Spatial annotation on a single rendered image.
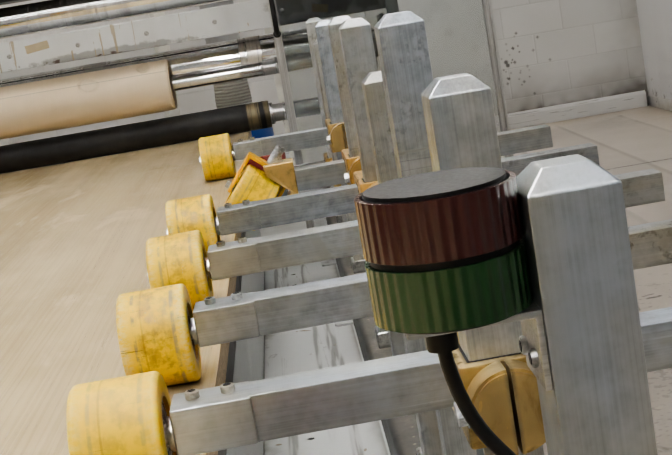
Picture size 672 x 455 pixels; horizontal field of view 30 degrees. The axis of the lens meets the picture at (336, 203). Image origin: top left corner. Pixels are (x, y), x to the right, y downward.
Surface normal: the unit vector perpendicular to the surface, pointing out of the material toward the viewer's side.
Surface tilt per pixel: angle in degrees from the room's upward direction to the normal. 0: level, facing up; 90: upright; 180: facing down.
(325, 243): 90
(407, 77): 90
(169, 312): 47
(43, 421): 0
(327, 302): 90
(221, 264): 90
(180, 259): 57
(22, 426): 0
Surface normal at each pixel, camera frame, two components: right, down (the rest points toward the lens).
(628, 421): 0.06, 0.15
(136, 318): -0.06, -0.47
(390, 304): -0.75, 0.23
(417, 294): -0.42, 0.22
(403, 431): -0.17, -0.97
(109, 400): -0.11, -0.73
